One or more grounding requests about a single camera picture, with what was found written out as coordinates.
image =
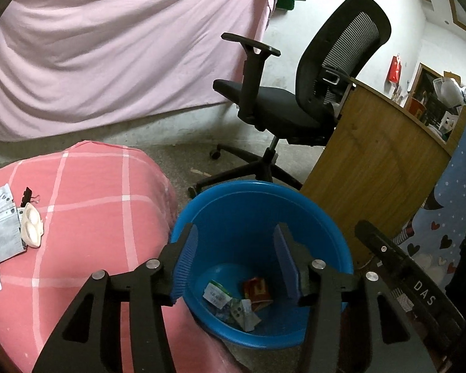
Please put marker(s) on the grey pouch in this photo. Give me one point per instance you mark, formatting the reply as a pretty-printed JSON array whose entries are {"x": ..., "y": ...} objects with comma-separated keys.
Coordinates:
[{"x": 6, "y": 237}]

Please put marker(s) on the red box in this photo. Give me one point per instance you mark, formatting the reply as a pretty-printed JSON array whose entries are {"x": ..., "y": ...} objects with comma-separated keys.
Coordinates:
[{"x": 415, "y": 108}]

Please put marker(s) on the red hanging bag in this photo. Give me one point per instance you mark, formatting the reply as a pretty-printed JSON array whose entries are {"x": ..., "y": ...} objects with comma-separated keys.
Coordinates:
[{"x": 394, "y": 70}]

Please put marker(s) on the pink hanging sheet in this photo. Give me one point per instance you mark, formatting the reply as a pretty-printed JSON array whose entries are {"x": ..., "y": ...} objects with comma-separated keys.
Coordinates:
[{"x": 101, "y": 46}]

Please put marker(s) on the blue dotted cartoon curtain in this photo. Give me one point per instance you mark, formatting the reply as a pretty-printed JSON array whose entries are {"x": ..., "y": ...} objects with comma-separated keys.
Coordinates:
[{"x": 462, "y": 171}]

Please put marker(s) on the beige plastic tray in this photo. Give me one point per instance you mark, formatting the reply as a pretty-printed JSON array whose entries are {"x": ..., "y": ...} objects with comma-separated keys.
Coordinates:
[{"x": 32, "y": 227}]

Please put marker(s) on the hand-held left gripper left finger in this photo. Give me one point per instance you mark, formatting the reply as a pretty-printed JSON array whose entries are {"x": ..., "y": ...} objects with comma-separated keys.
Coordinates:
[{"x": 184, "y": 268}]

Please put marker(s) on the black office chair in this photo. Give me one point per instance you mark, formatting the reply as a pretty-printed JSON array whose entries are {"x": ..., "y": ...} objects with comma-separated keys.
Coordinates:
[{"x": 279, "y": 105}]

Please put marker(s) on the blue plastic bucket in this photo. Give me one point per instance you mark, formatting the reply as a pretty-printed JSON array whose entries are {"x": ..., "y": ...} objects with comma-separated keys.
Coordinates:
[{"x": 237, "y": 221}]

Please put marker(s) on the white green packet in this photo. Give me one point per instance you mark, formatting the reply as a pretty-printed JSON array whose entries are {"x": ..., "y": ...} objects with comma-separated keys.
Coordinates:
[{"x": 216, "y": 293}]

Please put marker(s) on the wooden desk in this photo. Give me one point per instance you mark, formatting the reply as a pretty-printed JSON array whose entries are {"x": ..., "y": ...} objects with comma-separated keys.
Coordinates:
[{"x": 372, "y": 155}]

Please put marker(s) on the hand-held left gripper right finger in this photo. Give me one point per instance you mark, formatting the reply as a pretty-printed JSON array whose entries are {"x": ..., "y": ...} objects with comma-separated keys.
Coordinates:
[{"x": 287, "y": 264}]

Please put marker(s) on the grey wrapper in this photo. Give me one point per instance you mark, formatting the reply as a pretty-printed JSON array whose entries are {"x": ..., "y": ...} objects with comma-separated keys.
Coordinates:
[{"x": 242, "y": 314}]

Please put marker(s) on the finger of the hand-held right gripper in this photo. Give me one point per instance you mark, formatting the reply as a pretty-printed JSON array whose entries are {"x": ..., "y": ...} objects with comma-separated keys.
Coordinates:
[{"x": 378, "y": 244}]

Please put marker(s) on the pink checked blanket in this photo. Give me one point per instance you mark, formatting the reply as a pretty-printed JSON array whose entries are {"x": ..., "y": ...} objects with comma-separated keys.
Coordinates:
[{"x": 101, "y": 221}]

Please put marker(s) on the wooden cabinet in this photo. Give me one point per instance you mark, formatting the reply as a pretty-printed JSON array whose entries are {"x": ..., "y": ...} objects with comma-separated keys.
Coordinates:
[{"x": 423, "y": 81}]

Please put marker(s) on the black binder clip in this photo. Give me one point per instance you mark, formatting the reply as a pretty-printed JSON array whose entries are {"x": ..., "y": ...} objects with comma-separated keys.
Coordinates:
[{"x": 27, "y": 196}]

